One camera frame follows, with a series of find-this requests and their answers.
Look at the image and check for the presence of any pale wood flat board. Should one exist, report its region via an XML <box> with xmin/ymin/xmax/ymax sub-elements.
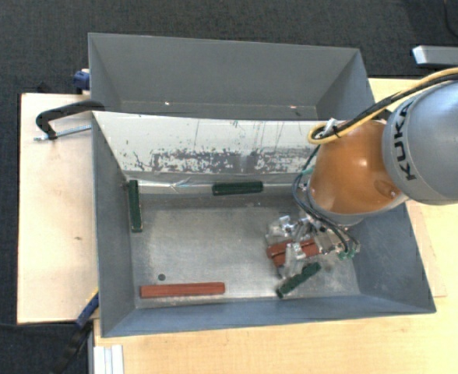
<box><xmin>16</xmin><ymin>93</ymin><xmax>448</xmax><ymax>325</ymax></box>

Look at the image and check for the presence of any grey metal bin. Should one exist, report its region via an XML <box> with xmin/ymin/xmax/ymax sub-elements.
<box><xmin>87</xmin><ymin>32</ymin><xmax>437</xmax><ymax>338</ymax></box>

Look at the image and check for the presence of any red-brown block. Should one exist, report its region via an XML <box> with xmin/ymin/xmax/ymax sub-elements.
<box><xmin>139</xmin><ymin>281</ymin><xmax>227</xmax><ymax>299</ymax></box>
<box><xmin>266</xmin><ymin>238</ymin><xmax>318</xmax><ymax>267</ymax></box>

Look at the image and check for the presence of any dark green flat block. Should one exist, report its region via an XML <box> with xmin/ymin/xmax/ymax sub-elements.
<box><xmin>211</xmin><ymin>181</ymin><xmax>265</xmax><ymax>197</ymax></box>
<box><xmin>128</xmin><ymin>179</ymin><xmax>143</xmax><ymax>234</ymax></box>
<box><xmin>275</xmin><ymin>261</ymin><xmax>322</xmax><ymax>299</ymax></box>

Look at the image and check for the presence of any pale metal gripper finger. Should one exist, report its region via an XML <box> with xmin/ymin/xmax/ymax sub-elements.
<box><xmin>265</xmin><ymin>215</ymin><xmax>298</xmax><ymax>245</ymax></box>
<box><xmin>278</xmin><ymin>242</ymin><xmax>306</xmax><ymax>280</ymax></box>

